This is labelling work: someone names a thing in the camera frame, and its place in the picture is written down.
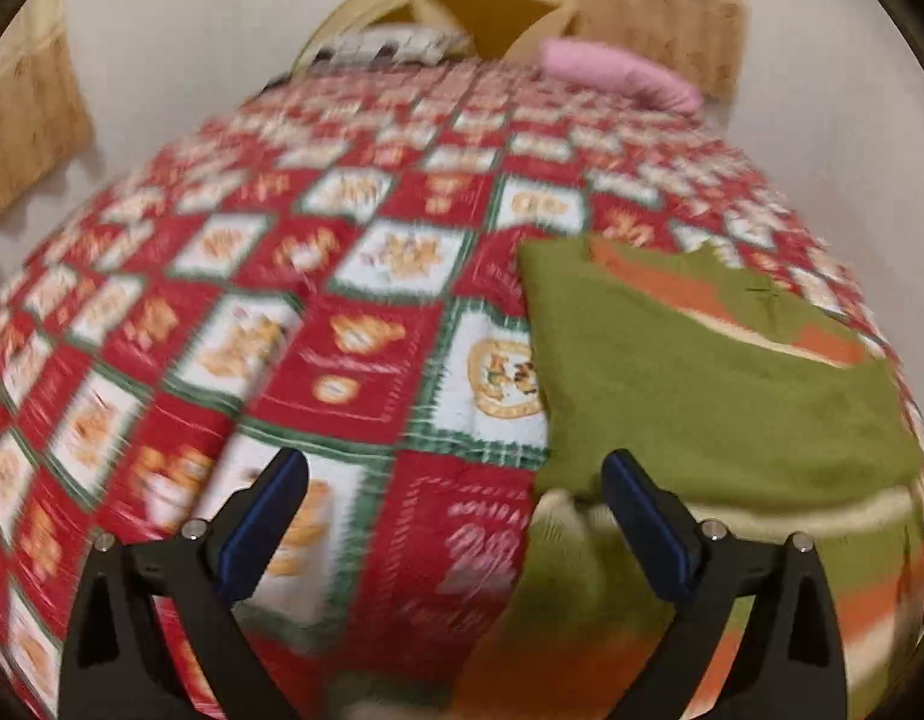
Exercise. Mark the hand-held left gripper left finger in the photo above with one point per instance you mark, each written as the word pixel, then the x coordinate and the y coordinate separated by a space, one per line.
pixel 263 532

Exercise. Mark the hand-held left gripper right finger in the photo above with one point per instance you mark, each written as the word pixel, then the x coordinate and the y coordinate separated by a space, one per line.
pixel 649 532

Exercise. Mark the green orange striped sweater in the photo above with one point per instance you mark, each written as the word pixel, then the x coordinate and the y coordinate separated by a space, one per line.
pixel 657 390

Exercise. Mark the red printed blanket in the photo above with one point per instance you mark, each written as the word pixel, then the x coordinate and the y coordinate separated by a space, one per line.
pixel 357 360

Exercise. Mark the pink pillow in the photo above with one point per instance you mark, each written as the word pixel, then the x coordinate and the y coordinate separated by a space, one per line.
pixel 612 67

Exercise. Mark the beige patterned curtain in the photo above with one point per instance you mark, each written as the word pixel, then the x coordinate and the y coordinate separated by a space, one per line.
pixel 27 105
pixel 664 15

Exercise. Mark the white patterned pillow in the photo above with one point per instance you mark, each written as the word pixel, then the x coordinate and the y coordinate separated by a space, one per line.
pixel 387 45

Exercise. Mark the cream yellow headboard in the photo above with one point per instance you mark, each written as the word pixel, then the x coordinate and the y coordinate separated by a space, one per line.
pixel 499 19

